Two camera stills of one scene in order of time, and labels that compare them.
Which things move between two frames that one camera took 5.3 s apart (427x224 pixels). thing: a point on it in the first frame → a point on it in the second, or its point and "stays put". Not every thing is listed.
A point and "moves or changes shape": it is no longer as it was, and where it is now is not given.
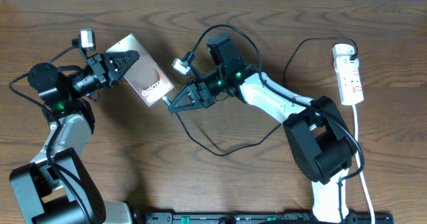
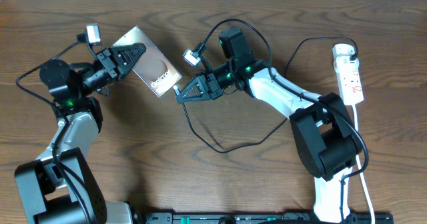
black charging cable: (284, 100) moves or changes shape
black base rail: (258, 218) stays put
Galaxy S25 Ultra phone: (145, 76) moves or changes shape
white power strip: (349, 80) stays put
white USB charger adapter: (343, 49) stays put
